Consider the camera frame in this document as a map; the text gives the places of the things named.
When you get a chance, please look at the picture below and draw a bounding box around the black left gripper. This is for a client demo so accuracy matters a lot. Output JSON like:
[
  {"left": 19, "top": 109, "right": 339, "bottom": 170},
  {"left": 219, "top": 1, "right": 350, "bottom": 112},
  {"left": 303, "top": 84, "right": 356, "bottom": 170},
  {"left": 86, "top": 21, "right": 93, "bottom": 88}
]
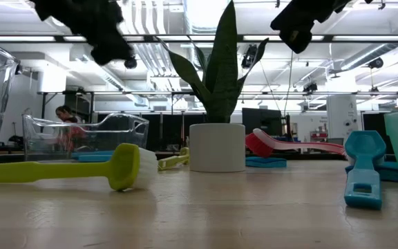
[{"left": 29, "top": 0, "right": 135, "bottom": 67}]

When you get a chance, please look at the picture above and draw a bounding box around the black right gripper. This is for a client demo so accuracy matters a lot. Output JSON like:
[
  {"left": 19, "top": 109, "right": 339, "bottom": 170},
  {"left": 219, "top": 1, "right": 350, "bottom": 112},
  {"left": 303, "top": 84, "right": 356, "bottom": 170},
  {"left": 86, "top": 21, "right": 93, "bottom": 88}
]
[{"left": 270, "top": 0, "right": 354, "bottom": 55}]

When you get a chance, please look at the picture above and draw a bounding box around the light blue sponge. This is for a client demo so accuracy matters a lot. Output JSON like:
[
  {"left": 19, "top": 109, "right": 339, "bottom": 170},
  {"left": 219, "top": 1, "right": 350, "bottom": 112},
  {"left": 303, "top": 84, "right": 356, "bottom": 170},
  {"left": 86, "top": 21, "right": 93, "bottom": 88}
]
[
  {"left": 77, "top": 154, "right": 115, "bottom": 163},
  {"left": 70, "top": 150, "right": 115, "bottom": 156}
]

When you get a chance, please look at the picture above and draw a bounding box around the red dish brush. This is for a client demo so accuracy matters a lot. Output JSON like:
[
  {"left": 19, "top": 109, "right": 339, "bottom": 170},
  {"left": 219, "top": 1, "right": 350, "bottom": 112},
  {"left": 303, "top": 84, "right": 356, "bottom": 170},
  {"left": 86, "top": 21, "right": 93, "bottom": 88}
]
[{"left": 245, "top": 128, "right": 347, "bottom": 158}]

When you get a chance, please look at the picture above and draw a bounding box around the small yellow-green dish brush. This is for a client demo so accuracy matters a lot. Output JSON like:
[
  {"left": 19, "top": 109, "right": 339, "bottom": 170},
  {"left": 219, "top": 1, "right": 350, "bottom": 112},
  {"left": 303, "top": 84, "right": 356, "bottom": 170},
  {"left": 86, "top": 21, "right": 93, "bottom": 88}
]
[{"left": 157, "top": 147, "right": 190, "bottom": 172}]

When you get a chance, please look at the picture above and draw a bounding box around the snake plant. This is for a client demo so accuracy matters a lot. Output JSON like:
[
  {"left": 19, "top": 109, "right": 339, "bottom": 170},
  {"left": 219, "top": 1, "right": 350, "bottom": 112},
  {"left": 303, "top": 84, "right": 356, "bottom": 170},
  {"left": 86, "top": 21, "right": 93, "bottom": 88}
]
[{"left": 157, "top": 0, "right": 269, "bottom": 173}]

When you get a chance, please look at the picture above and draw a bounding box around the large yellow-green dish brush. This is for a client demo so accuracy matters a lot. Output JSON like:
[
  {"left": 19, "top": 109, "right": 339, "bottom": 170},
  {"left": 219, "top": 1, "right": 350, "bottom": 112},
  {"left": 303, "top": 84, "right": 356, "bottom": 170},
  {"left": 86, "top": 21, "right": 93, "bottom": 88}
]
[{"left": 0, "top": 142, "right": 158, "bottom": 192}]

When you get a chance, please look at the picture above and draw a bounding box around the blue dish brush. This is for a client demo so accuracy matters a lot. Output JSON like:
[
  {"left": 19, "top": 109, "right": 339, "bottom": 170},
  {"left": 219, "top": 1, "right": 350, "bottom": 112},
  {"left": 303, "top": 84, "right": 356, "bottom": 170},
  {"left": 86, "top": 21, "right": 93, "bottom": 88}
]
[{"left": 343, "top": 130, "right": 388, "bottom": 211}]

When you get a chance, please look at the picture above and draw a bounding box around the person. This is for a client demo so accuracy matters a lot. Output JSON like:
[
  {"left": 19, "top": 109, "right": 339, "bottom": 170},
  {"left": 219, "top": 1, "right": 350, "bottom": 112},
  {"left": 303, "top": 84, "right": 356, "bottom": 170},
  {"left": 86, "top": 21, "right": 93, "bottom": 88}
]
[{"left": 54, "top": 104, "right": 84, "bottom": 153}]

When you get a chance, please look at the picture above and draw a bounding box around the black monitor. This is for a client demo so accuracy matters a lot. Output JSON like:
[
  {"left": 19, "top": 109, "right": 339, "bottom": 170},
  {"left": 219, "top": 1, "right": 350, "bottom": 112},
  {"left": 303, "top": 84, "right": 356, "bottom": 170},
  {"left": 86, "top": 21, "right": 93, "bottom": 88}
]
[{"left": 242, "top": 107, "right": 283, "bottom": 136}]

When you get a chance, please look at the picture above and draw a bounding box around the white pillar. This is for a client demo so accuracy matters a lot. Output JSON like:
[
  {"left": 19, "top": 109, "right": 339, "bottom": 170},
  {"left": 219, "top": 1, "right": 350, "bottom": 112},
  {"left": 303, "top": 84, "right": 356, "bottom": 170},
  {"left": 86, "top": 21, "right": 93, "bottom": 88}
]
[{"left": 326, "top": 95, "right": 361, "bottom": 153}]

